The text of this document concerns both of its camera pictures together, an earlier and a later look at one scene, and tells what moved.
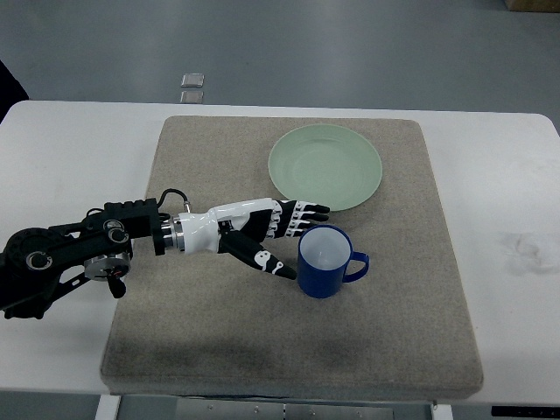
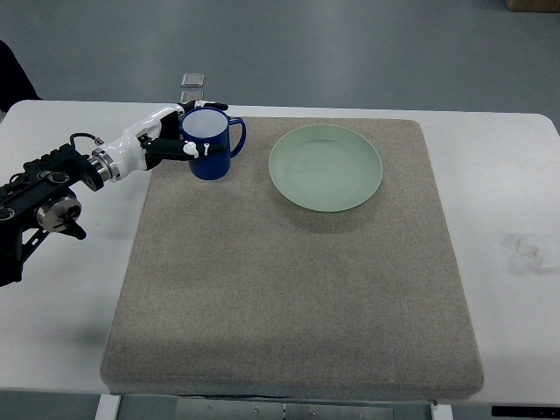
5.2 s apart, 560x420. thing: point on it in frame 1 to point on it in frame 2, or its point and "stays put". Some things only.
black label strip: x=525 y=411 stays put
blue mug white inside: x=325 y=262 to x=199 y=124
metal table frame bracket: x=180 y=407 stays put
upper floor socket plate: x=192 y=80 stays put
